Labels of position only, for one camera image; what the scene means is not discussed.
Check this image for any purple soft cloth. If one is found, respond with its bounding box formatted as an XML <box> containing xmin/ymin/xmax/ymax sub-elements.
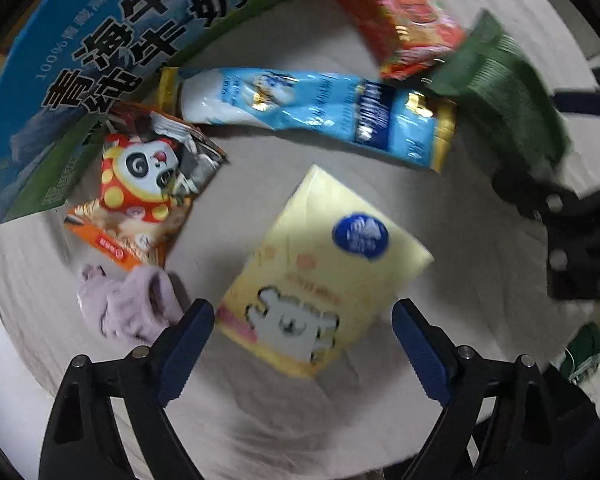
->
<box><xmin>76</xmin><ymin>264</ymin><xmax>184</xmax><ymax>348</ymax></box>

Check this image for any yellow tissue pack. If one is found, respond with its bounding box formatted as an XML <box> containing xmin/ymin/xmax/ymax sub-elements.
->
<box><xmin>216</xmin><ymin>166</ymin><xmax>434</xmax><ymax>378</ymax></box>

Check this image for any beige table cloth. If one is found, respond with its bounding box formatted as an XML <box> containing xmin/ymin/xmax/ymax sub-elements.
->
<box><xmin>0</xmin><ymin>0</ymin><xmax>600</xmax><ymax>479</ymax></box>

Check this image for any orange panda snack bag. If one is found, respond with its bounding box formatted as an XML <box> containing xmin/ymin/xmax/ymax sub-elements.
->
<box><xmin>64</xmin><ymin>103</ymin><xmax>226</xmax><ymax>271</ymax></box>

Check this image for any green snack bag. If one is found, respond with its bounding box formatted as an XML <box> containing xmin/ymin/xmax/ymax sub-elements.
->
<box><xmin>429</xmin><ymin>10</ymin><xmax>570</xmax><ymax>178</ymax></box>

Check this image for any red floral snack bag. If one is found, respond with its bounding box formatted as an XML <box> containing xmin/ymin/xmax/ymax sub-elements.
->
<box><xmin>335</xmin><ymin>0</ymin><xmax>465</xmax><ymax>80</ymax></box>

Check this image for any blue long snack bag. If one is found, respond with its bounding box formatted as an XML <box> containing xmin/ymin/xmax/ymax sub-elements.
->
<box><xmin>157</xmin><ymin>67</ymin><xmax>456</xmax><ymax>172</ymax></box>

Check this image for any cardboard milk box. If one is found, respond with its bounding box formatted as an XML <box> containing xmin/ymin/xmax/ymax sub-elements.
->
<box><xmin>0</xmin><ymin>0</ymin><xmax>283</xmax><ymax>224</ymax></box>

